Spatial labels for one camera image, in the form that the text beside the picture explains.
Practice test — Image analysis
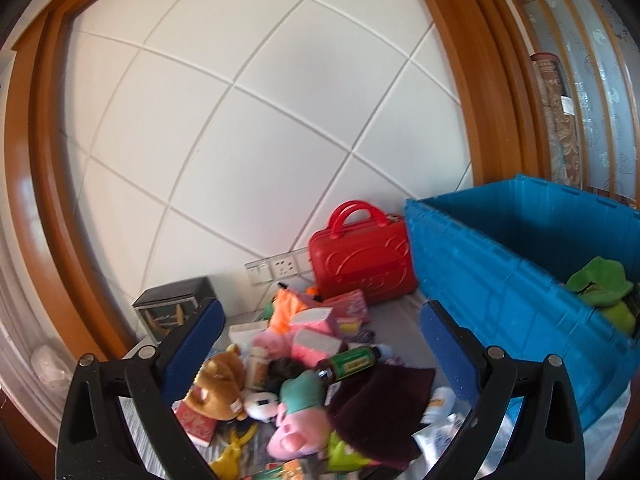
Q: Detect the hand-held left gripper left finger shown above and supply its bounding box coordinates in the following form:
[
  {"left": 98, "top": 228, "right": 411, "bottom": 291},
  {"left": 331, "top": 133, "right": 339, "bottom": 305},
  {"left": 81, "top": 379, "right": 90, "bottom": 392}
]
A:
[{"left": 54, "top": 296, "right": 227, "bottom": 480}]

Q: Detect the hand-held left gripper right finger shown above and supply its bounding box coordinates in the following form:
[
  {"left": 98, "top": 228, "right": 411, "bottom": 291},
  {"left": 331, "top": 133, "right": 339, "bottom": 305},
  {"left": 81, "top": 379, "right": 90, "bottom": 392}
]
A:
[{"left": 420, "top": 300, "right": 587, "bottom": 480}]

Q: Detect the blue plastic crate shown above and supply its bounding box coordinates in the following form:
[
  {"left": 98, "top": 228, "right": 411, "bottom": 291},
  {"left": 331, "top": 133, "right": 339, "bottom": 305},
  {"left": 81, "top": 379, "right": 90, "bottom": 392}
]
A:
[{"left": 404, "top": 174, "right": 640, "bottom": 426}]

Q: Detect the green frog plush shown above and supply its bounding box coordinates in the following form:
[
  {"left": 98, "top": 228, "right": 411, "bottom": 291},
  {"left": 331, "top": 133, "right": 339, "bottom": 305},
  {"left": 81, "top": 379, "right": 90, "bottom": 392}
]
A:
[{"left": 565, "top": 256, "right": 637, "bottom": 336}]

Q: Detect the brown bear plush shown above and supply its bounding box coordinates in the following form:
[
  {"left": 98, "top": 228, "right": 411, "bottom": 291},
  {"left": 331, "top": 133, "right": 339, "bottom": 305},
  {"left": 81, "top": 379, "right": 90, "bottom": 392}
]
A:
[{"left": 192, "top": 344, "right": 248, "bottom": 421}]

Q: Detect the white bottle orange label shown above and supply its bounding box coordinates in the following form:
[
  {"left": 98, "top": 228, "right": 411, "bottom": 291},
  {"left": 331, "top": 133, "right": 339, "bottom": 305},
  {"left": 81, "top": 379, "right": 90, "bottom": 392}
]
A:
[{"left": 421, "top": 386, "right": 457, "bottom": 426}]

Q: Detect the black display box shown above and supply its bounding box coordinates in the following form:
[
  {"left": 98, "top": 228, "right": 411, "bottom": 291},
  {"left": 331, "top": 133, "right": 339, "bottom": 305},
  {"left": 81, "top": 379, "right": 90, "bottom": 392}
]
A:
[{"left": 132, "top": 276, "right": 226, "bottom": 343}]

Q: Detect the small white-capped bottle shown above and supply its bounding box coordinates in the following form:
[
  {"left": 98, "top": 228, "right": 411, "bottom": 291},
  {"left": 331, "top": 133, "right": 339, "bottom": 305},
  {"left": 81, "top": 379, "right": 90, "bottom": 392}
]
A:
[{"left": 248, "top": 346, "right": 271, "bottom": 391}]

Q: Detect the red patterned box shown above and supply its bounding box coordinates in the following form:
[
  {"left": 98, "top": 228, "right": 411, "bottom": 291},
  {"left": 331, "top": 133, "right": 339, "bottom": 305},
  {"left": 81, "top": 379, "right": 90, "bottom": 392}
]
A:
[{"left": 175, "top": 402, "right": 218, "bottom": 448}]

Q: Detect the pink plush toy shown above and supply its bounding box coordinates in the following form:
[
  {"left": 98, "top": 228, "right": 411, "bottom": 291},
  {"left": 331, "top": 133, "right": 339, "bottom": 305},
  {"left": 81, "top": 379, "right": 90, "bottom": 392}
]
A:
[{"left": 252, "top": 330, "right": 293, "bottom": 361}]

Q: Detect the dark maroon cloth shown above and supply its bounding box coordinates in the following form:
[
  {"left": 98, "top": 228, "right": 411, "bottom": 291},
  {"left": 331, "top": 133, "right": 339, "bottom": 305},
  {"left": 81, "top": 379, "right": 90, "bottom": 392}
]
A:
[{"left": 325, "top": 362, "right": 437, "bottom": 471}]

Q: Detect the white blue tube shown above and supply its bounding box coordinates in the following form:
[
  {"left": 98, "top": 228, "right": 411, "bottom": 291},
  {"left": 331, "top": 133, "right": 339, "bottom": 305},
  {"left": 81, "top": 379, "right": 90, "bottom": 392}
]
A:
[{"left": 412, "top": 422, "right": 461, "bottom": 461}]

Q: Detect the white round plush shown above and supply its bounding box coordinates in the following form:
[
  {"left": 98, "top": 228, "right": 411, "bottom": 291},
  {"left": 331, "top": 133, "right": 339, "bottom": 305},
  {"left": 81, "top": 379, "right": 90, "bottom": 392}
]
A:
[{"left": 245, "top": 391, "right": 281, "bottom": 421}]

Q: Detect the dark green bottle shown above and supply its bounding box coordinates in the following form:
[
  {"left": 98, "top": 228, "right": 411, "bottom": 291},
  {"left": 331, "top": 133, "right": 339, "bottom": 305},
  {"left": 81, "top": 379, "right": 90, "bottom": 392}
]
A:
[{"left": 316, "top": 345, "right": 382, "bottom": 383}]

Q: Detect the printed paper sheet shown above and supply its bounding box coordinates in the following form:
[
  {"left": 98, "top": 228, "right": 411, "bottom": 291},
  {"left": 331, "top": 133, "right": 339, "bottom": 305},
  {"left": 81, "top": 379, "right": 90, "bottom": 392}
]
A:
[{"left": 119, "top": 396, "right": 161, "bottom": 478}]

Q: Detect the black furry ball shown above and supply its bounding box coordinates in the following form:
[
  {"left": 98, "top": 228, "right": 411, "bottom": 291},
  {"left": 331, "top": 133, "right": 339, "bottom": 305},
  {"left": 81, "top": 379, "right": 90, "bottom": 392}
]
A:
[{"left": 270, "top": 358, "right": 306, "bottom": 386}]

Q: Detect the orange plush toy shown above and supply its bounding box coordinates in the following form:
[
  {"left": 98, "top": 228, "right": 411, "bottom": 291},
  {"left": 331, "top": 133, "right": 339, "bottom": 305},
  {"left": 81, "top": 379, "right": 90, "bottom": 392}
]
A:
[{"left": 270, "top": 285, "right": 321, "bottom": 331}]

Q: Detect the yellow plush toy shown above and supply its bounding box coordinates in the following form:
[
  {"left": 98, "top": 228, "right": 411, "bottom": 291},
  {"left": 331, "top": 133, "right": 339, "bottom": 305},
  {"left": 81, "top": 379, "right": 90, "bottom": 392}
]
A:
[{"left": 210, "top": 422, "right": 258, "bottom": 480}]

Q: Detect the red mini suitcase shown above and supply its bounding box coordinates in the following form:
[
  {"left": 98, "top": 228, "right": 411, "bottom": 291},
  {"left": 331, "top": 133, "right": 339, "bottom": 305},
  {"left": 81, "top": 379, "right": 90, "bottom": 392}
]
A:
[{"left": 308, "top": 200, "right": 418, "bottom": 306}]

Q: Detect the pink white box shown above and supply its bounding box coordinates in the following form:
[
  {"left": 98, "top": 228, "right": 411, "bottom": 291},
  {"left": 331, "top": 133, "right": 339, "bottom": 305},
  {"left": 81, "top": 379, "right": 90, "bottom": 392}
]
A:
[
  {"left": 290, "top": 306, "right": 336, "bottom": 336},
  {"left": 291, "top": 328, "right": 346, "bottom": 368}
]

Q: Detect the pink pig plush teal shirt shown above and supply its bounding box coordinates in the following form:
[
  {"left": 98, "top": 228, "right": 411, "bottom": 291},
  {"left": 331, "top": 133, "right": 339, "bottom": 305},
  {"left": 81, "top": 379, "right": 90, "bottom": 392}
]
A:
[{"left": 267, "top": 372, "right": 333, "bottom": 458}]

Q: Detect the light green cloth item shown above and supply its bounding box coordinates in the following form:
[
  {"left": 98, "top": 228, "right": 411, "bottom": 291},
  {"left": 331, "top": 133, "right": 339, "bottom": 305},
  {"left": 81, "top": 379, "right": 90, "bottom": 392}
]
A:
[{"left": 327, "top": 432, "right": 372, "bottom": 472}]

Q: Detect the white plastic sheet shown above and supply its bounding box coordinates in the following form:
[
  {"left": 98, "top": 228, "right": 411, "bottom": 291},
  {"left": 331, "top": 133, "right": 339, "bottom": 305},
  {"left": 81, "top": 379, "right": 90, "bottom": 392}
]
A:
[{"left": 585, "top": 385, "right": 633, "bottom": 442}]

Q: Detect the rolled patterned carpet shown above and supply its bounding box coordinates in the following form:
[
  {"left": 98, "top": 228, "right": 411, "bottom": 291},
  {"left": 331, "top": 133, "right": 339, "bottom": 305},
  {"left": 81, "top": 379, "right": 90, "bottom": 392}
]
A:
[{"left": 530, "top": 52, "right": 583, "bottom": 191}]

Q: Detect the wooden slat glass partition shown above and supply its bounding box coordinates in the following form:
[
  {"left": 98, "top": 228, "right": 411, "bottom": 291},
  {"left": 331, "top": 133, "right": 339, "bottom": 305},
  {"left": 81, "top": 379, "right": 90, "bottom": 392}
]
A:
[{"left": 487, "top": 0, "right": 640, "bottom": 211}]

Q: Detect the white wall switch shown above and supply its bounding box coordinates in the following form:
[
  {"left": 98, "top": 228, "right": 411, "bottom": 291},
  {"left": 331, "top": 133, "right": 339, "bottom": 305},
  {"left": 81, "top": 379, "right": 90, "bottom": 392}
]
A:
[{"left": 245, "top": 260, "right": 273, "bottom": 286}]

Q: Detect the white wall socket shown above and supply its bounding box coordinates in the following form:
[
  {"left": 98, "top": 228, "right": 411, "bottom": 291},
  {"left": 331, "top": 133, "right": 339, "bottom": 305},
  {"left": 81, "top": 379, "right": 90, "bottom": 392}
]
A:
[{"left": 268, "top": 255, "right": 302, "bottom": 280}]

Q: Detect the wooden wall frame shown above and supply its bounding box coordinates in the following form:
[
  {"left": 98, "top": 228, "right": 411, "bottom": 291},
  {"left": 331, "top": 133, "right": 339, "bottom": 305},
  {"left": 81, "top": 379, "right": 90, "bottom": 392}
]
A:
[{"left": 5, "top": 0, "right": 551, "bottom": 411}]

